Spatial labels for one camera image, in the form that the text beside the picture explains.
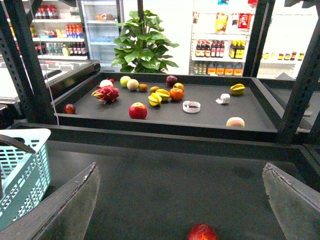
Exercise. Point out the yellow starfruit front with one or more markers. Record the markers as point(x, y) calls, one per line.
point(154, 99)

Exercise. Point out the brown kiwi right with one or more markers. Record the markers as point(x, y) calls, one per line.
point(154, 89)

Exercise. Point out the red apple in tray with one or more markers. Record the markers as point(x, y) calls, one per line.
point(138, 111)

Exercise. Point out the black metal frame post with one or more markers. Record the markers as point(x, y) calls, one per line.
point(20, 56)
point(305, 84)

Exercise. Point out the dark purple round fruit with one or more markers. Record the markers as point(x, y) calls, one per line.
point(171, 80)

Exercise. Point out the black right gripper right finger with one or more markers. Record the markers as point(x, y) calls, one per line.
point(295, 205)

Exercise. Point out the yellow starfruit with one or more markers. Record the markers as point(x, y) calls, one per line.
point(237, 89)
point(154, 99)
point(164, 94)

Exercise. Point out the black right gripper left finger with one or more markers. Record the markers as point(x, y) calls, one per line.
point(64, 215)

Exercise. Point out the light blue plastic basket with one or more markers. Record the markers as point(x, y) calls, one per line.
point(25, 177)

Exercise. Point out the left drinks shelf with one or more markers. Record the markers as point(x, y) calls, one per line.
point(57, 29)

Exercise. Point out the black freezer counter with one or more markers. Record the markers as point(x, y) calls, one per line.
point(62, 75)

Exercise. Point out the pale green pink peach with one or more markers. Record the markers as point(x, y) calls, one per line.
point(132, 85)

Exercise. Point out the pink dragon fruit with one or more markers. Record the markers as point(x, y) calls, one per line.
point(106, 94)

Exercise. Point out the yellow starfruit far right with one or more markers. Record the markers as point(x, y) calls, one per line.
point(237, 89)

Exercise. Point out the black display tray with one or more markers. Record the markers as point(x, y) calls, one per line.
point(260, 111)

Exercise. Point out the pale pink peach front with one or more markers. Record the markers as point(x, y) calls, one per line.
point(235, 122)

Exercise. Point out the brown kiwi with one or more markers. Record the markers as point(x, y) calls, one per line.
point(143, 87)
point(154, 89)

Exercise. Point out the glass door refrigerator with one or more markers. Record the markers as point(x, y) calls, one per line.
point(101, 18)

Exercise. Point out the black metal frame post right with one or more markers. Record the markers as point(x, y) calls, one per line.
point(305, 84)

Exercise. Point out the brown kiwi left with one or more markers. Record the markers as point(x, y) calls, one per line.
point(143, 87)

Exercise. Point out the red apple near camera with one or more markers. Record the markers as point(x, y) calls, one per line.
point(202, 231)

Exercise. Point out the right sauce bottle shelf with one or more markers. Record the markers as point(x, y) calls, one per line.
point(220, 36)

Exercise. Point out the green potted plant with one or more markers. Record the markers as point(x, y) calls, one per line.
point(141, 46)

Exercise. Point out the green apple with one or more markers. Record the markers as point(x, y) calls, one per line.
point(124, 80)

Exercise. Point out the black metal frame post left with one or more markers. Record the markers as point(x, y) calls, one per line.
point(20, 56)

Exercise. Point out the white round fruit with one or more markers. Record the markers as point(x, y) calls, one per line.
point(106, 82)

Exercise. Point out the small dark red plum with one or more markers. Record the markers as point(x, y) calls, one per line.
point(69, 109)

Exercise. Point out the red yellow apple back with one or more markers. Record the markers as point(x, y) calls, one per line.
point(179, 86)

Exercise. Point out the yellow starfruit back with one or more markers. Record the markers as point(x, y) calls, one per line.
point(164, 94)

